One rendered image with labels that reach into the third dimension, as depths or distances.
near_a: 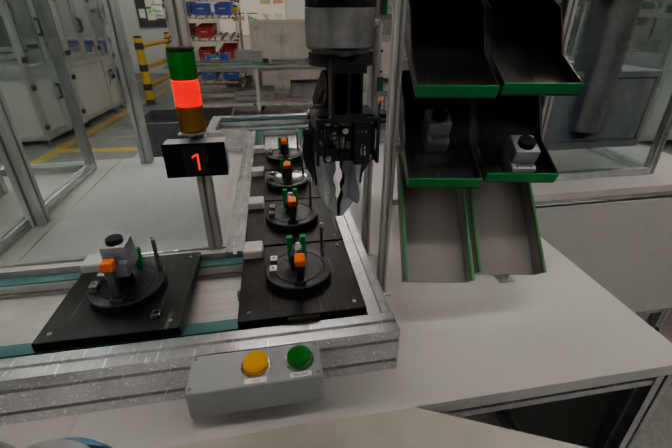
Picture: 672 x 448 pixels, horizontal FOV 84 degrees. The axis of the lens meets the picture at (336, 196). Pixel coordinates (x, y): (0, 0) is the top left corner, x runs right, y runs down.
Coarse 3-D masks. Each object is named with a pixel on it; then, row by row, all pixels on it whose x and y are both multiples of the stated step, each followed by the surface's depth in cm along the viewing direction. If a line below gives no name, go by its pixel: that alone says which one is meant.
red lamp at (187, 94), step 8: (192, 80) 70; (176, 88) 69; (184, 88) 69; (192, 88) 70; (176, 96) 70; (184, 96) 70; (192, 96) 70; (200, 96) 72; (176, 104) 71; (184, 104) 70; (192, 104) 71; (200, 104) 72
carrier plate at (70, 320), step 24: (168, 264) 83; (192, 264) 83; (72, 288) 76; (168, 288) 76; (192, 288) 77; (72, 312) 70; (144, 312) 70; (168, 312) 70; (48, 336) 64; (72, 336) 64; (96, 336) 64; (120, 336) 65; (144, 336) 66; (168, 336) 67
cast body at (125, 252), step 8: (104, 240) 69; (112, 240) 69; (120, 240) 70; (128, 240) 71; (104, 248) 68; (112, 248) 69; (120, 248) 69; (128, 248) 71; (104, 256) 69; (112, 256) 69; (120, 256) 69; (128, 256) 70; (136, 256) 74; (120, 264) 69; (128, 264) 70; (120, 272) 70; (128, 272) 70
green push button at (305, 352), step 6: (294, 348) 62; (300, 348) 62; (306, 348) 62; (288, 354) 61; (294, 354) 61; (300, 354) 61; (306, 354) 61; (288, 360) 60; (294, 360) 60; (300, 360) 60; (306, 360) 60; (294, 366) 59; (300, 366) 59
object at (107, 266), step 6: (102, 264) 65; (108, 264) 66; (114, 264) 67; (102, 270) 66; (108, 270) 66; (114, 270) 68; (108, 276) 67; (114, 276) 67; (108, 282) 67; (114, 282) 67; (114, 288) 68; (114, 294) 68; (120, 294) 69
